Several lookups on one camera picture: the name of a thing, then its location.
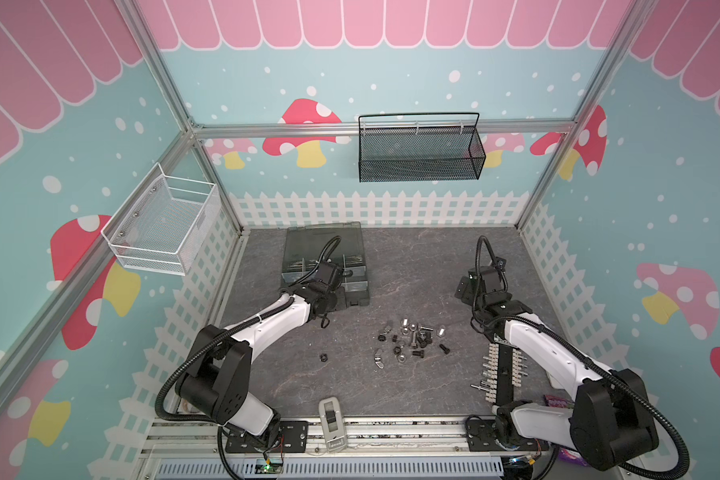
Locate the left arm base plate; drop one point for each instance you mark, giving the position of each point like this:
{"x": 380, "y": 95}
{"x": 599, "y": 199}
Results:
{"x": 287, "y": 436}

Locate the black wire mesh basket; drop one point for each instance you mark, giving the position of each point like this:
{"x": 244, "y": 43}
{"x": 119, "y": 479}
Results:
{"x": 411, "y": 147}

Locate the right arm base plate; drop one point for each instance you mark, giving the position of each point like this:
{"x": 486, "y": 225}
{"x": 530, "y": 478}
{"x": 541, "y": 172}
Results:
{"x": 494, "y": 434}

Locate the black rack with screws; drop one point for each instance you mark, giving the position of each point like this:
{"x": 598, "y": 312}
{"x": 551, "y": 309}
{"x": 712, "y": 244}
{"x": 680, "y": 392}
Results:
{"x": 503, "y": 373}

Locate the clear plastic organizer box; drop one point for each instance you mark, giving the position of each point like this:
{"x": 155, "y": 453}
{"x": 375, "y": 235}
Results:
{"x": 341, "y": 245}

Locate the black screws cluster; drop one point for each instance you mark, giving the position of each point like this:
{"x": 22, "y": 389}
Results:
{"x": 420, "y": 339}

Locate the white wire mesh basket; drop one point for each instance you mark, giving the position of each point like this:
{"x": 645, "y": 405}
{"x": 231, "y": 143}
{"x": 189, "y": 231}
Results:
{"x": 163, "y": 225}

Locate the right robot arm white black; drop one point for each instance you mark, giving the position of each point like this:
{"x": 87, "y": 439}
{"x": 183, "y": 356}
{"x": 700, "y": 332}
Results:
{"x": 611, "y": 423}

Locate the grey handheld remote device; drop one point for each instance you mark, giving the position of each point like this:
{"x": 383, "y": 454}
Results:
{"x": 333, "y": 426}

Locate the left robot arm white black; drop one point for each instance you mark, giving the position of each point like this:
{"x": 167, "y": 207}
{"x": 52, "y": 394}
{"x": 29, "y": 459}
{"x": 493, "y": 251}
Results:
{"x": 212, "y": 384}

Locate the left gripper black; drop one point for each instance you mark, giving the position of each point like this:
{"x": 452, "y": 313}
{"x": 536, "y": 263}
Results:
{"x": 331, "y": 310}

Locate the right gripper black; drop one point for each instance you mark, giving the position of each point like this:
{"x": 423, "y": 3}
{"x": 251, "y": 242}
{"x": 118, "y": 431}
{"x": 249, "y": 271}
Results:
{"x": 480, "y": 283}

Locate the white slotted cable duct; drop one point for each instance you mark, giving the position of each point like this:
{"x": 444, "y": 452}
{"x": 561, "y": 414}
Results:
{"x": 373, "y": 468}

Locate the green circuit board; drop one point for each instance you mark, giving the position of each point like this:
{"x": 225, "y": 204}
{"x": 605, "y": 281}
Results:
{"x": 268, "y": 467}

